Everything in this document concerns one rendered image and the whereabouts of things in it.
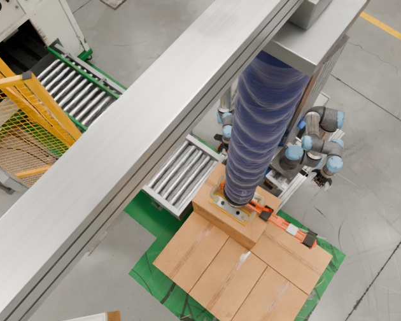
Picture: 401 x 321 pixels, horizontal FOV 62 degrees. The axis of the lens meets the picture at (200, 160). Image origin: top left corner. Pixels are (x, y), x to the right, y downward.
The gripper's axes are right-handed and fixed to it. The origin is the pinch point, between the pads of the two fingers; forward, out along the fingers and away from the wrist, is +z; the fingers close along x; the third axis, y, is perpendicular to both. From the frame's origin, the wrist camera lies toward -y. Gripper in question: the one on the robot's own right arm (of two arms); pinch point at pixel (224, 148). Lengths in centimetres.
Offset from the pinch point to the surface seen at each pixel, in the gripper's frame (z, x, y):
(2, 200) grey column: -51, -124, -82
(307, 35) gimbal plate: -180, -35, 39
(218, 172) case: 13.4, -14.9, 4.9
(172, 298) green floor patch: 108, -120, 22
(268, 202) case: 14, -14, 51
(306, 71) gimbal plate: -176, -41, 43
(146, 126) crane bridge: -197, -81, 30
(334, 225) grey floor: 108, 33, 120
